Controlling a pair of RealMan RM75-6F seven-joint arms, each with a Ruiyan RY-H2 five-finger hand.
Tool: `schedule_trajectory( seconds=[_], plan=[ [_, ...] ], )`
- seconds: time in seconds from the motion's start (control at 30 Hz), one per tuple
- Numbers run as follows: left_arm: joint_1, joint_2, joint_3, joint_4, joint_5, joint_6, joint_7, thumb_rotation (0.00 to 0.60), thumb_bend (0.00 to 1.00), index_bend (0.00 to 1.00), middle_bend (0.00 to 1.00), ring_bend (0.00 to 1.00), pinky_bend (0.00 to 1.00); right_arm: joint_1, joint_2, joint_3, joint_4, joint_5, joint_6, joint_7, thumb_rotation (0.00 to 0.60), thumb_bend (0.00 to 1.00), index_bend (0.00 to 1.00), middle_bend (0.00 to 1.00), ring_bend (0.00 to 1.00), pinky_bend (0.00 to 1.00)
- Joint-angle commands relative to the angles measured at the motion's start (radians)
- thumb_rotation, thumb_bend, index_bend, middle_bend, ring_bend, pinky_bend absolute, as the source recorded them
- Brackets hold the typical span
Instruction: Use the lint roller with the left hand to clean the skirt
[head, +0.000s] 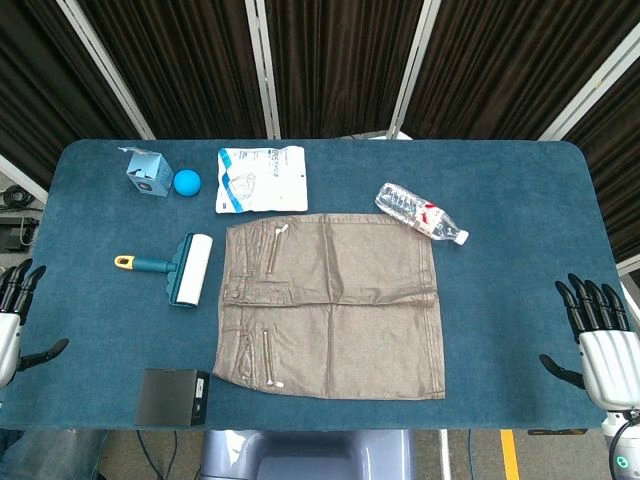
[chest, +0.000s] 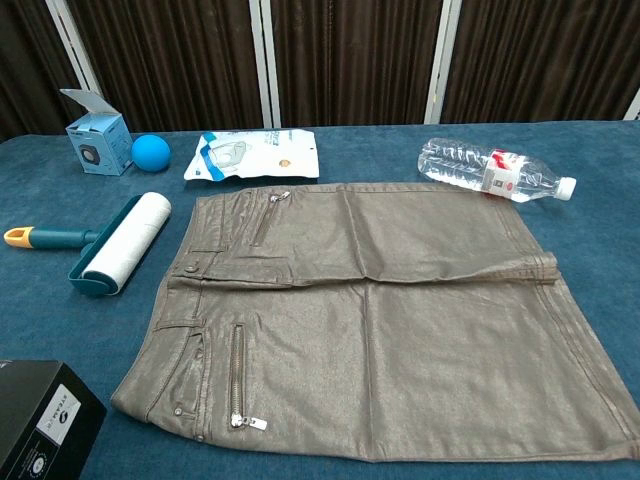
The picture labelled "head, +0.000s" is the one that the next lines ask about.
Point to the black cardboard box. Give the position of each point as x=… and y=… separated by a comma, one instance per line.
x=165, y=397

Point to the black floor device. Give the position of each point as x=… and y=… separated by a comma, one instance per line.
x=17, y=234

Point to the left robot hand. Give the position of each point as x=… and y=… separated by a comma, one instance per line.
x=9, y=345

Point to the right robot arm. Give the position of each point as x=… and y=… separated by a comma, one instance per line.
x=620, y=457

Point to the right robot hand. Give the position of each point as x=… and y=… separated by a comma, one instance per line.
x=612, y=365

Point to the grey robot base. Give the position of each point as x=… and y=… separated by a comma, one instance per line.
x=310, y=455

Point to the blue ball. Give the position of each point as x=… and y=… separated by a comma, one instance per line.
x=187, y=182

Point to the clear plastic water bottle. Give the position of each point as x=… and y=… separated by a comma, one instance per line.
x=415, y=210

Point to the teal lint roller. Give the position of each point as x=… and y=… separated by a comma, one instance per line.
x=192, y=270

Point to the dark curtain screen panel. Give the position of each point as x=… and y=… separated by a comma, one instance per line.
x=45, y=80
x=617, y=165
x=185, y=65
x=505, y=65
x=340, y=65

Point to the blue felt table cover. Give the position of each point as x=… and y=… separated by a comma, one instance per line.
x=510, y=280

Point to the light blue carton box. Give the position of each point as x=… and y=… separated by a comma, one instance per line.
x=150, y=175

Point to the white face mask package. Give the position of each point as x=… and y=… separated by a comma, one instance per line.
x=280, y=185

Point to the white table leg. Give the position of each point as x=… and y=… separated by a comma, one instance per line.
x=445, y=455

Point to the taupe metallic skirt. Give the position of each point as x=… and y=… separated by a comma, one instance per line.
x=350, y=325

